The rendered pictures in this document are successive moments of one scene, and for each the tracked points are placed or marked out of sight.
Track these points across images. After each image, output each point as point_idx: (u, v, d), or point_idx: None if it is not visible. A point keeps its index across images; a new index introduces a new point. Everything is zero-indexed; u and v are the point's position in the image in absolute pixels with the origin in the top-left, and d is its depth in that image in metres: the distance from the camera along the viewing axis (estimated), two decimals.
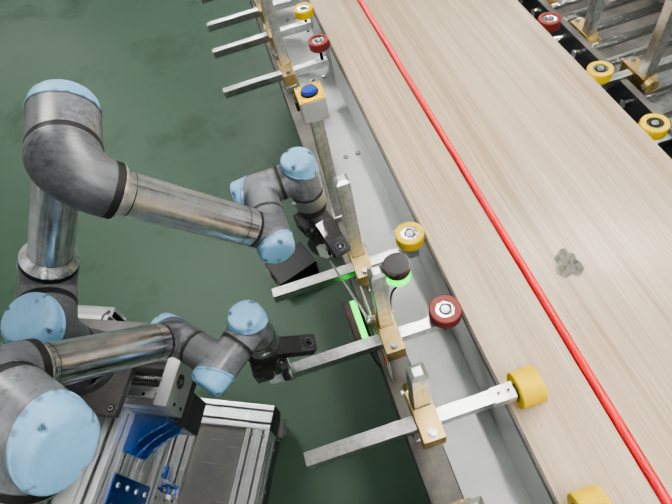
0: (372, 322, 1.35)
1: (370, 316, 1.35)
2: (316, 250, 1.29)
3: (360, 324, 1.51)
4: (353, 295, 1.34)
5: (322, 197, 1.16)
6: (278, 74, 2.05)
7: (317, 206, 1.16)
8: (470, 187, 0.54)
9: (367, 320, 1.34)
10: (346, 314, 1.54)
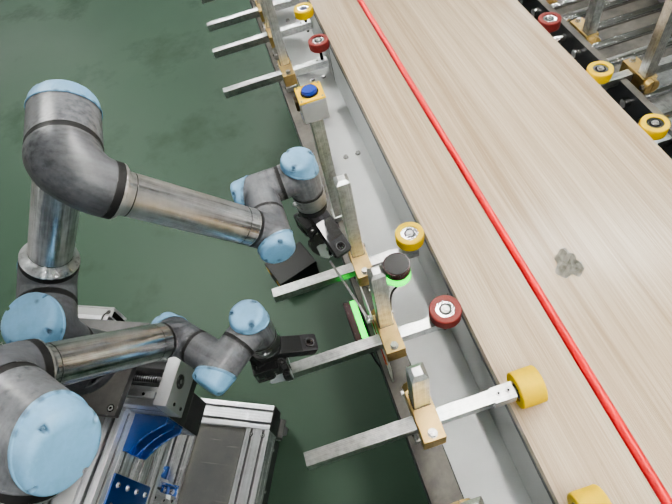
0: (372, 322, 1.35)
1: (370, 316, 1.35)
2: (317, 250, 1.29)
3: (360, 324, 1.51)
4: (353, 295, 1.34)
5: (322, 197, 1.16)
6: (278, 74, 2.05)
7: (317, 206, 1.16)
8: (470, 187, 0.54)
9: (367, 320, 1.34)
10: (346, 314, 1.54)
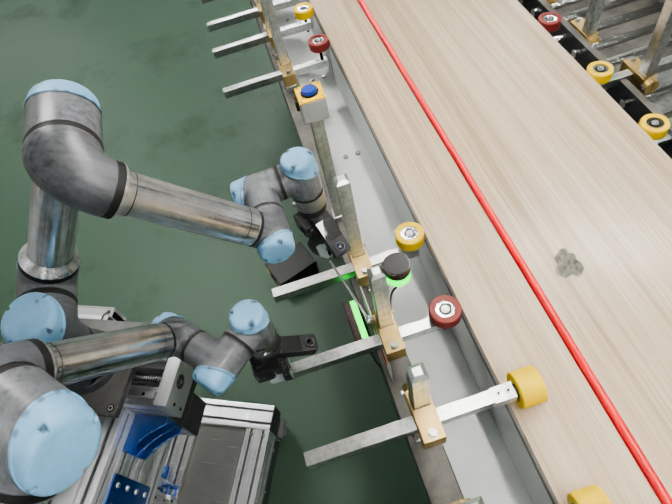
0: (372, 322, 1.35)
1: (370, 316, 1.35)
2: (316, 250, 1.29)
3: (360, 324, 1.51)
4: (353, 295, 1.34)
5: (322, 197, 1.16)
6: (278, 74, 2.05)
7: (317, 206, 1.16)
8: (470, 187, 0.54)
9: (367, 320, 1.34)
10: (346, 314, 1.54)
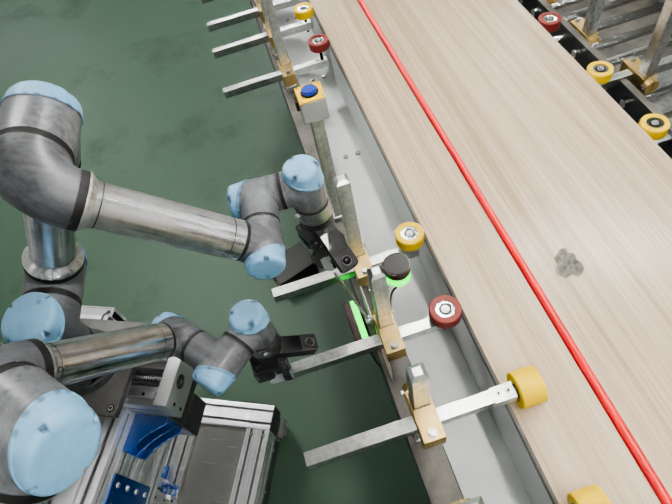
0: (372, 322, 1.36)
1: (371, 318, 1.34)
2: (320, 263, 1.21)
3: (360, 324, 1.51)
4: (356, 301, 1.31)
5: (327, 208, 1.07)
6: (278, 74, 2.05)
7: (322, 218, 1.08)
8: (470, 187, 0.54)
9: (368, 322, 1.34)
10: (346, 314, 1.54)
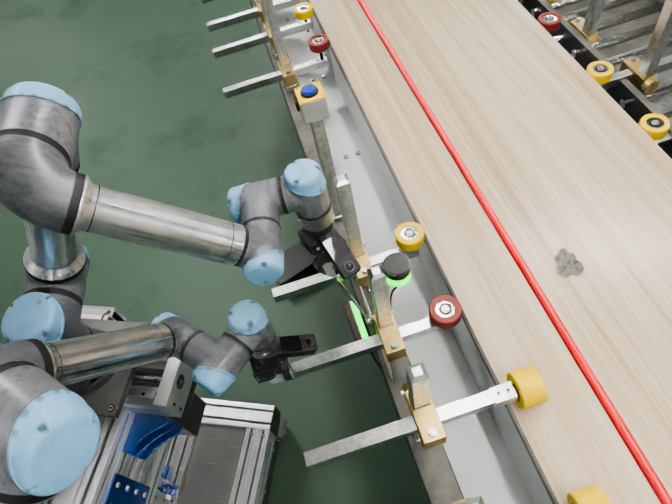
0: (372, 322, 1.36)
1: (371, 318, 1.34)
2: (322, 269, 1.19)
3: (360, 324, 1.51)
4: (357, 304, 1.30)
5: (330, 213, 1.06)
6: (278, 74, 2.05)
7: (324, 223, 1.06)
8: (470, 187, 0.54)
9: (368, 323, 1.34)
10: (346, 314, 1.54)
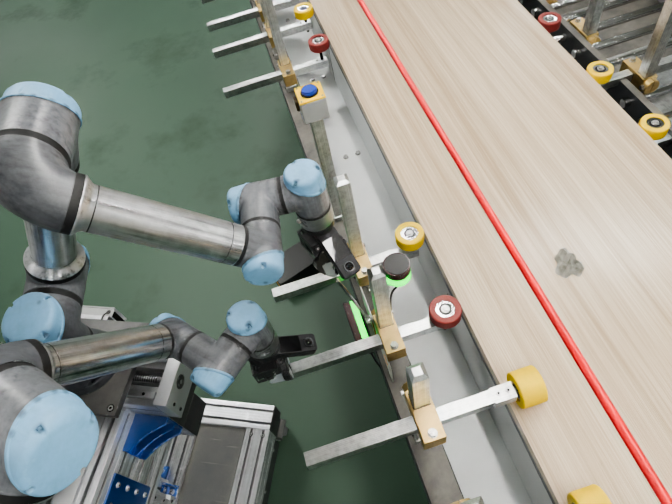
0: (372, 322, 1.36)
1: (371, 318, 1.34)
2: (322, 269, 1.19)
3: (360, 324, 1.51)
4: (357, 304, 1.30)
5: (330, 213, 1.06)
6: (278, 74, 2.05)
7: (324, 223, 1.06)
8: (470, 187, 0.54)
9: (368, 323, 1.34)
10: (346, 314, 1.54)
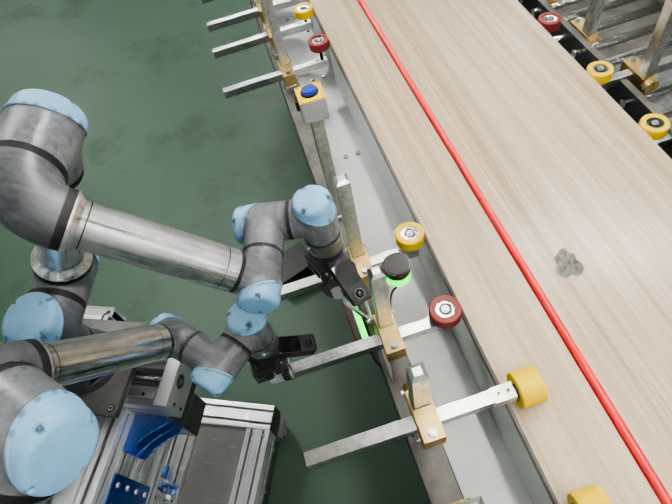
0: (371, 321, 1.36)
1: (371, 320, 1.34)
2: (330, 293, 1.14)
3: (360, 324, 1.51)
4: (360, 314, 1.28)
5: (339, 240, 1.01)
6: (278, 74, 2.05)
7: (334, 250, 1.01)
8: (470, 187, 0.54)
9: (368, 324, 1.35)
10: (346, 314, 1.54)
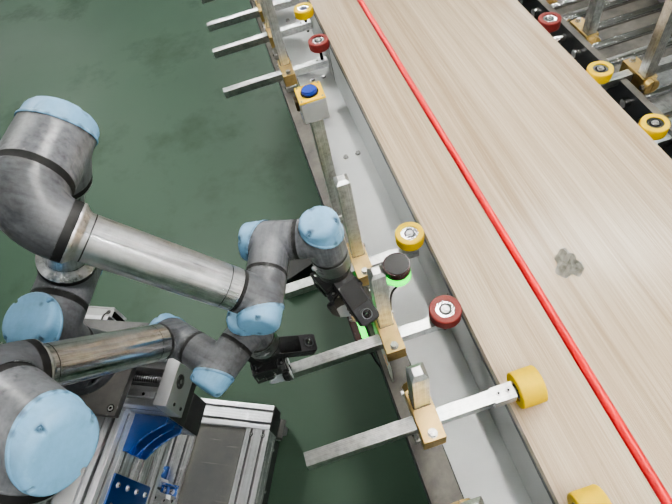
0: None
1: None
2: (337, 312, 1.13)
3: None
4: None
5: (347, 260, 0.99)
6: (278, 74, 2.05)
7: (341, 271, 0.99)
8: (470, 187, 0.54)
9: None
10: None
